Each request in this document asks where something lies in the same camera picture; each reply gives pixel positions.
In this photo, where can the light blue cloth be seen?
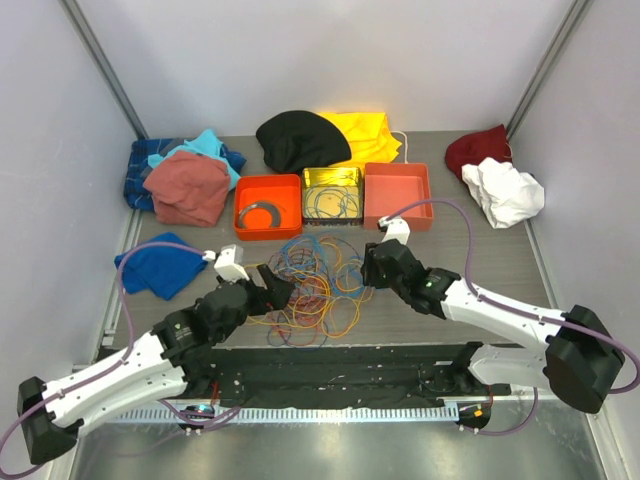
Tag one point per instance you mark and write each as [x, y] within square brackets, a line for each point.
[207, 144]

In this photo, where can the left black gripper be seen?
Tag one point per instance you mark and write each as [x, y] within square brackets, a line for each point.
[277, 293]

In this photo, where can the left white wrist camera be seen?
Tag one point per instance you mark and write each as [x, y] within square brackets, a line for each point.
[227, 263]

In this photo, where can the yellow cloth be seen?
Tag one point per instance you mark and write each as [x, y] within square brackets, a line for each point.
[368, 135]

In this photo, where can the orange plastic box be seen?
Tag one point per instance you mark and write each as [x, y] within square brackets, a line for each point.
[268, 207]

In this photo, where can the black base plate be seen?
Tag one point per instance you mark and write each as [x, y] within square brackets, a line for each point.
[377, 377]

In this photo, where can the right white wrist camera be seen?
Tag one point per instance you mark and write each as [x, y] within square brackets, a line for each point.
[394, 229]

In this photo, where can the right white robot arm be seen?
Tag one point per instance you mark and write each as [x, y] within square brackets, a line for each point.
[569, 353]

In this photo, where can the salmon pink drawer box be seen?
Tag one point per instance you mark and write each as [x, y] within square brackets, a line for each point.
[389, 187]

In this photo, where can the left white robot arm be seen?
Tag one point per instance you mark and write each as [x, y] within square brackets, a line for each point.
[166, 361]

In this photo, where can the gold metal tin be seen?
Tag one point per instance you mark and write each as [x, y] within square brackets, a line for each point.
[332, 196]

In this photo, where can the white slotted cable duct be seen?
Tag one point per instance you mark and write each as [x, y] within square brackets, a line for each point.
[157, 414]

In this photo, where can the white cloth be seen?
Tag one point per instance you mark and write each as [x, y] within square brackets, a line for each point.
[505, 195]

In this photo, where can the black cloth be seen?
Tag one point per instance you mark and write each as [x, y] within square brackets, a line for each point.
[297, 139]

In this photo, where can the blue plaid cloth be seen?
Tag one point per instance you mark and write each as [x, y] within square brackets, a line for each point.
[135, 195]

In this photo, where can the dark red cloth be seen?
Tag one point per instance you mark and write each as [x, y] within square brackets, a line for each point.
[473, 148]

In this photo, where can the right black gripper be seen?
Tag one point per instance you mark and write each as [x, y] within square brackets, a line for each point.
[370, 269]

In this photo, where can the salmon red cloth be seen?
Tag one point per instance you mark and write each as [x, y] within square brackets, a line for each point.
[189, 189]

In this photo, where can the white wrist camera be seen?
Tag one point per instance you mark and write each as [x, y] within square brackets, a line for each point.
[227, 263]
[394, 229]

